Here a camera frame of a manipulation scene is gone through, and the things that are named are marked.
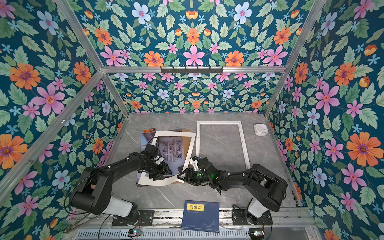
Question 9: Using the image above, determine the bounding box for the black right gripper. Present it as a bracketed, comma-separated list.
[176, 169, 213, 186]

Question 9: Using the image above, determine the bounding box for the black hook rail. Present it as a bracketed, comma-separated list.
[160, 67, 224, 74]

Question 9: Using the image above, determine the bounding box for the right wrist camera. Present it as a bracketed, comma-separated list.
[190, 159, 200, 172]

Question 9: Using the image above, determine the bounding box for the brown frame backing board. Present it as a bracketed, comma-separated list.
[151, 130, 196, 169]

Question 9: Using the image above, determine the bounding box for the photo print sheet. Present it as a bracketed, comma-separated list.
[141, 133, 186, 177]

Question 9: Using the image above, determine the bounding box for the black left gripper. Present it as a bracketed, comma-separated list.
[143, 162, 175, 183]

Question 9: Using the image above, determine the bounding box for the white picture frame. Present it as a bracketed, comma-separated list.
[196, 121, 251, 169]

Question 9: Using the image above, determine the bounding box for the orange handled screwdriver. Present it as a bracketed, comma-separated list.
[143, 128, 156, 133]

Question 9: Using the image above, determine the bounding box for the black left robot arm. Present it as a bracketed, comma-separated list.
[69, 145, 172, 221]

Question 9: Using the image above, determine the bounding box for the blue booklet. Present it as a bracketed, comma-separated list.
[181, 200, 220, 233]

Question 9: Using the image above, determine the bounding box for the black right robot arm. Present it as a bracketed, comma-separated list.
[177, 156, 288, 218]

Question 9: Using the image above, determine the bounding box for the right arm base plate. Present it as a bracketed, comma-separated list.
[232, 207, 273, 226]

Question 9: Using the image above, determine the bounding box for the white round device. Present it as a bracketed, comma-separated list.
[254, 123, 269, 137]

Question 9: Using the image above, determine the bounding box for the small circuit board right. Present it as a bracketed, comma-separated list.
[249, 230, 265, 240]

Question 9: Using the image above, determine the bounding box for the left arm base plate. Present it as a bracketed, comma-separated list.
[112, 210, 155, 227]

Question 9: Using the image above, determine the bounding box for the small circuit board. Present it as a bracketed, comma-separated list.
[128, 229, 143, 238]
[249, 230, 265, 240]

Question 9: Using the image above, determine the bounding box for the small circuit board left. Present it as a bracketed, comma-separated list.
[128, 229, 143, 238]

